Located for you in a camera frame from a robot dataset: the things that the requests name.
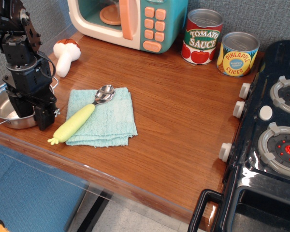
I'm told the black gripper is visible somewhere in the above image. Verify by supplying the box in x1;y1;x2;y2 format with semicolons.
4;58;58;131

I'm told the stainless steel pot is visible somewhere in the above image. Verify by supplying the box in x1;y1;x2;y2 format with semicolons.
0;83;60;129

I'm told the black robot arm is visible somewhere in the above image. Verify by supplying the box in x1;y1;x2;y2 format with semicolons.
0;0;60;131

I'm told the plush mushroom toy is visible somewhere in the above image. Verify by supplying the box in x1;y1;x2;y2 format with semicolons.
53;39;81;77

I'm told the light blue folded cloth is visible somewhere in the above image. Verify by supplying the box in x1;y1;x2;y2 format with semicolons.
66;87;138;147

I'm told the teal toy microwave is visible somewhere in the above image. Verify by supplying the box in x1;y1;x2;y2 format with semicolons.
68;0;188;54

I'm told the tomato sauce can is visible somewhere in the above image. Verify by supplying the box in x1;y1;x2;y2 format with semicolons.
181;8;224;65

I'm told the pineapple slices can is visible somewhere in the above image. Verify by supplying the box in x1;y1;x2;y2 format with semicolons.
217;32;260;77

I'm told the black toy stove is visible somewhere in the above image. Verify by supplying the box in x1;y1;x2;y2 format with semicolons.
188;40;290;232

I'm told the spoon with yellow-green handle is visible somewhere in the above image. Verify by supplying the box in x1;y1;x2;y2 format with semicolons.
47;85;115;145

